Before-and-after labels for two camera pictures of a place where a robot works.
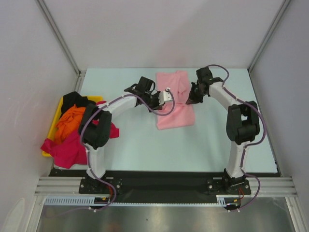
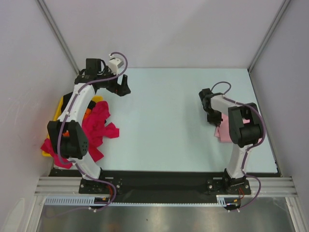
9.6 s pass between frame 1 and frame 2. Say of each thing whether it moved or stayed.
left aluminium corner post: stayed
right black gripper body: moved
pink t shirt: moved
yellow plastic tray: stayed
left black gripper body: moved
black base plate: stayed
